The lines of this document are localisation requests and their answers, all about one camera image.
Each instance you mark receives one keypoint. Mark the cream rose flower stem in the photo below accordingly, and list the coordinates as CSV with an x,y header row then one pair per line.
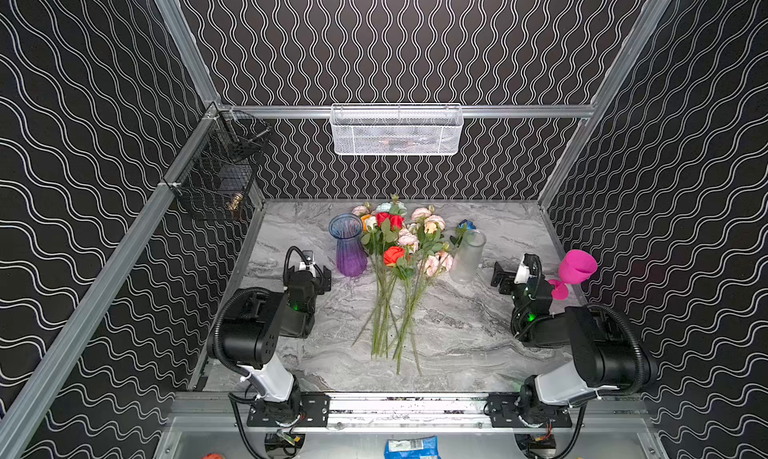
x,y
428,229

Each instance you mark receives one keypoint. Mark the frosted clear glass vase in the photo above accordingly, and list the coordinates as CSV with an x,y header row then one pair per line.
x,y
468,256

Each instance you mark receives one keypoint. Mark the pink double flower stem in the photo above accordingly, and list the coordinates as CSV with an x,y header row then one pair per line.
x,y
435,279

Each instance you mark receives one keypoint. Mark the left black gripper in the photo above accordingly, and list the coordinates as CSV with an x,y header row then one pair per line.
x,y
323,278

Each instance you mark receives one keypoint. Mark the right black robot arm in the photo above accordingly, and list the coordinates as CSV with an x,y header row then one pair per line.
x,y
608,358

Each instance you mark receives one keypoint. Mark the red roses bunch stem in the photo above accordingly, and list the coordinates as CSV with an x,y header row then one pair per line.
x,y
381,227

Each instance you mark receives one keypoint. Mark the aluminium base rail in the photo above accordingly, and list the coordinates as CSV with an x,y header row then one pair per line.
x,y
398,412

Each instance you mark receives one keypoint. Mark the magenta plastic goblet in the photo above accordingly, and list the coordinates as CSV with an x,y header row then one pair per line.
x,y
576,267

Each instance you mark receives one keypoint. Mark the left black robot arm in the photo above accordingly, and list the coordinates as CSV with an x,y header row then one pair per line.
x,y
244,339

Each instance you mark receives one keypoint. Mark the pink peony flower stem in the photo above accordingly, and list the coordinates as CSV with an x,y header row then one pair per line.
x,y
406,240

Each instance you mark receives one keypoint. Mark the blue snack packet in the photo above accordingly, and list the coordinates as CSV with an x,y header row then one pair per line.
x,y
417,448

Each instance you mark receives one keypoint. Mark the blue rose flower stem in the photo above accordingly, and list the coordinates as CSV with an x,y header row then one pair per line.
x,y
461,229

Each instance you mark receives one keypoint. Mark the white wire mesh basket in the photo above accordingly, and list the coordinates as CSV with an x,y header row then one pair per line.
x,y
392,129

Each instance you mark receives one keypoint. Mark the black wire basket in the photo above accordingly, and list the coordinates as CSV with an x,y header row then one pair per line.
x,y
215,186

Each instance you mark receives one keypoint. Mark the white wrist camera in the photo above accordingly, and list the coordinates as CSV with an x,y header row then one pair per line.
x,y
307,262
523,273

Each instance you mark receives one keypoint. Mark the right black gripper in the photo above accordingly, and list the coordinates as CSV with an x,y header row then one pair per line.
x,y
504,276

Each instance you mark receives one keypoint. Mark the purple blue glass vase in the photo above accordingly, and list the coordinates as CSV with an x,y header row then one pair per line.
x,y
347,230

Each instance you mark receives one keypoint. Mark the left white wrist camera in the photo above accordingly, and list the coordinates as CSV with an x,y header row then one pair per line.
x,y
307,262

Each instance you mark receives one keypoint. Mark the red rose lower stem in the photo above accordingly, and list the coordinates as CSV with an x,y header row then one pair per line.
x,y
387,259

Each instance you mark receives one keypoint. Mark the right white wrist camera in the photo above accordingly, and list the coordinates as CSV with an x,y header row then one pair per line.
x,y
523,273

